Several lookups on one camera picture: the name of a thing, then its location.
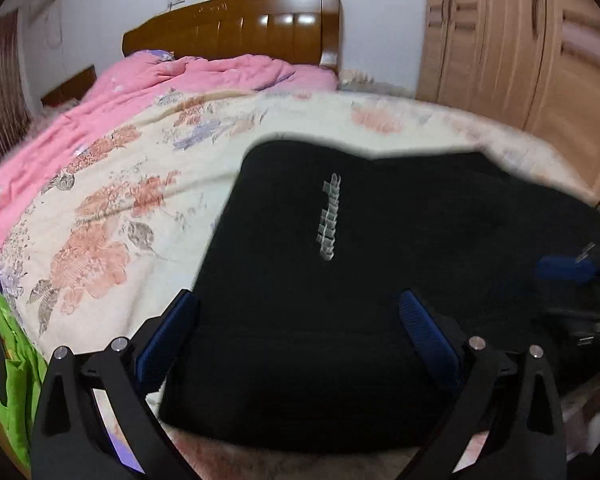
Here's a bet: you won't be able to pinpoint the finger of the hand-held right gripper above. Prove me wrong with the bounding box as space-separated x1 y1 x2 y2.
536 254 598 286

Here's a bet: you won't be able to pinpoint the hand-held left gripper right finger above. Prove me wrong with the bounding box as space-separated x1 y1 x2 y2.
397 289 566 480

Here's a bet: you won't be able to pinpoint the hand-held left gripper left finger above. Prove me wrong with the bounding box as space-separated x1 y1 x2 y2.
30 288 201 480

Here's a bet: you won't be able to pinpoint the black pants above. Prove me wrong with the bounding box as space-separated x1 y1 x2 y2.
159 132 600 453

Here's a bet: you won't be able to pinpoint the green bag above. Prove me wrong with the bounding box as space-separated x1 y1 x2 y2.
0 292 48 468

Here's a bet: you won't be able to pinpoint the floral bed sheet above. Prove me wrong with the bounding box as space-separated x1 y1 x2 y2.
0 87 600 461

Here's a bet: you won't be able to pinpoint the light wooden wardrobe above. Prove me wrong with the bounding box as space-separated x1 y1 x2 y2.
415 0 600 206

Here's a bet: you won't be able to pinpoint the pink quilt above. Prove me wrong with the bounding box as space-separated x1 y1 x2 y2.
0 50 338 258

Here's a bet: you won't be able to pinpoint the brown wooden nightstand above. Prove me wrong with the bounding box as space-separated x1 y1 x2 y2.
41 65 98 107

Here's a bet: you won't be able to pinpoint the brown patterned curtain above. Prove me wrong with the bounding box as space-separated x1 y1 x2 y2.
0 10 33 176

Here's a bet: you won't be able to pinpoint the brown wooden headboard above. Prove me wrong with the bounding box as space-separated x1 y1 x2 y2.
122 0 342 73

